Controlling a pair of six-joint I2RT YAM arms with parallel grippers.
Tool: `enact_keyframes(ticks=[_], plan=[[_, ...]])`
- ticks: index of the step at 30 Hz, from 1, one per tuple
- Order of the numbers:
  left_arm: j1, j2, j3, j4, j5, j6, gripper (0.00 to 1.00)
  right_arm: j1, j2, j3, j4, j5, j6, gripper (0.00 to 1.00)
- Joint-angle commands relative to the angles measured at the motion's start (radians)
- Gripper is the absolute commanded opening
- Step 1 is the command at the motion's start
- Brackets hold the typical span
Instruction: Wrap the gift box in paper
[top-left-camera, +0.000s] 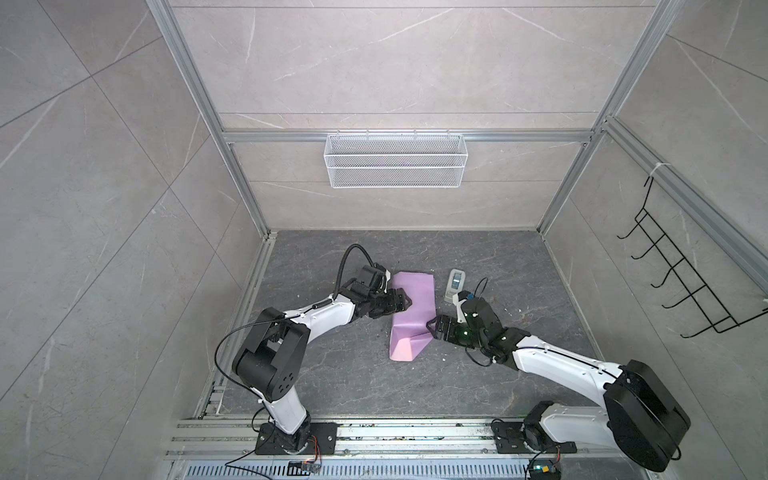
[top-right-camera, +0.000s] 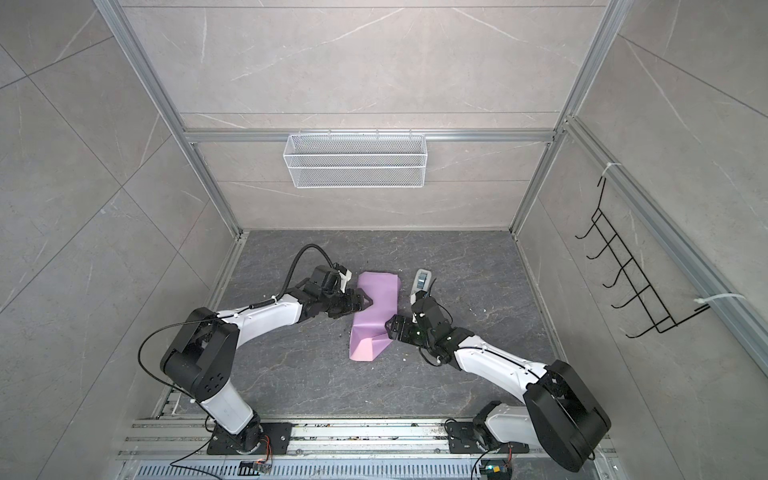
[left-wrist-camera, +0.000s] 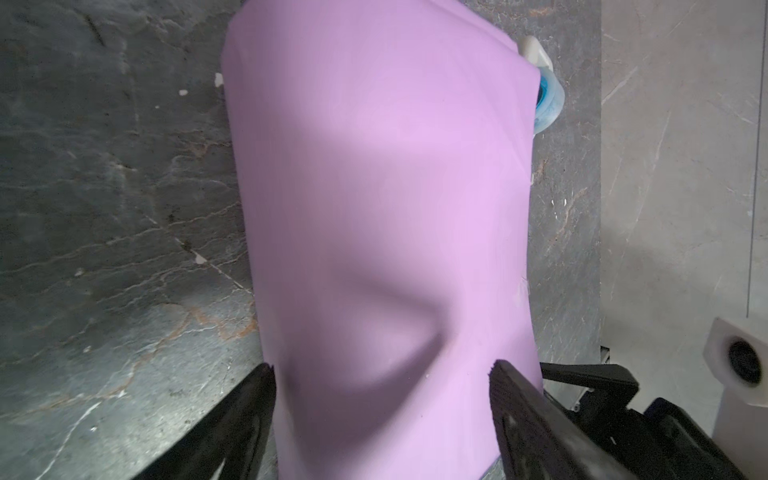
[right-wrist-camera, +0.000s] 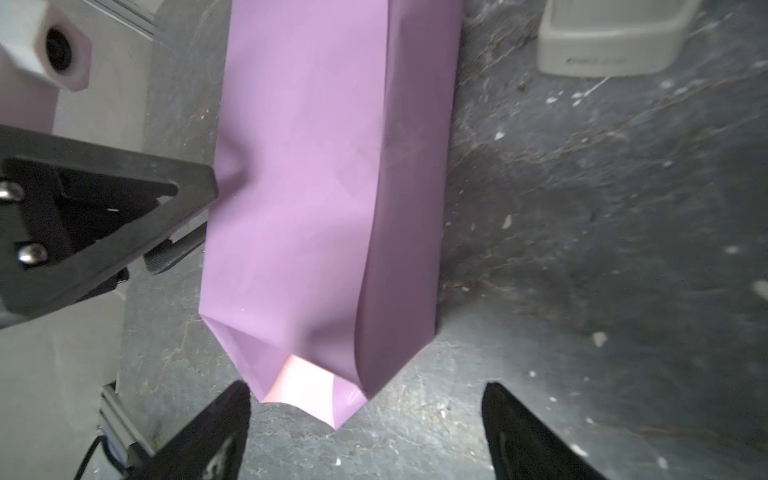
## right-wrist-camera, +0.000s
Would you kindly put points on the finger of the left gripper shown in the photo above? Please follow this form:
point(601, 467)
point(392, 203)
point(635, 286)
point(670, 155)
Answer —
point(75, 215)
point(169, 253)

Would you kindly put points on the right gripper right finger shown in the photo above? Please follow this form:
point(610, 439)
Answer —
point(522, 447)

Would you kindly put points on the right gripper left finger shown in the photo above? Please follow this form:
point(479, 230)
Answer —
point(211, 446)

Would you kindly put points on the pink wrapping paper sheet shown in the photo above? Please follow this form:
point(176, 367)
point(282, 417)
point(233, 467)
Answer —
point(322, 254)

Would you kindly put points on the white tape dispenser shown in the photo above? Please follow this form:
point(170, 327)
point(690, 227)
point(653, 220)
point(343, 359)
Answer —
point(612, 38)

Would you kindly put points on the aluminium rail base frame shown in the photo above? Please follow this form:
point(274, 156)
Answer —
point(124, 447)

